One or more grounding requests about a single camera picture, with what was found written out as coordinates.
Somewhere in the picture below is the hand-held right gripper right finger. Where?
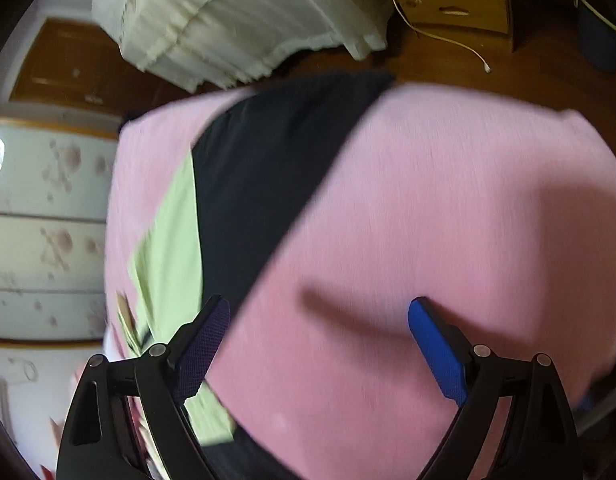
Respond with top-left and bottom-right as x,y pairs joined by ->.
408,296 -> 581,480

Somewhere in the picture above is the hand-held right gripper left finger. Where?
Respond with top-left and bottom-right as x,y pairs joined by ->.
55,295 -> 233,480

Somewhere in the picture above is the black and green garment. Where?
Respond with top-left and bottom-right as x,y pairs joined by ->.
116,71 -> 396,480

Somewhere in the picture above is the pink bed blanket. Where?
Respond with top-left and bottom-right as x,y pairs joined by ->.
102,80 -> 616,480

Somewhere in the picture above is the floral panel wardrobe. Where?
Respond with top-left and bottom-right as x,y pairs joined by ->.
0,115 -> 121,343

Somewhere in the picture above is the wooden door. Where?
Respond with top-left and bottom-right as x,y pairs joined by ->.
10,17 -> 133,106

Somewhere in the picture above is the cream lace-covered furniture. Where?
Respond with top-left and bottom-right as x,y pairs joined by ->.
90,0 -> 389,93

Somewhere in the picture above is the wooden drawer cabinet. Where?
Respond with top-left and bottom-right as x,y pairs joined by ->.
378,0 -> 514,53

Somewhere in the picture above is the dark blue bin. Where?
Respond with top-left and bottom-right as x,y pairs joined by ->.
573,0 -> 616,73

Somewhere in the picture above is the white cable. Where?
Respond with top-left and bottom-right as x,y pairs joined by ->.
390,0 -> 491,73

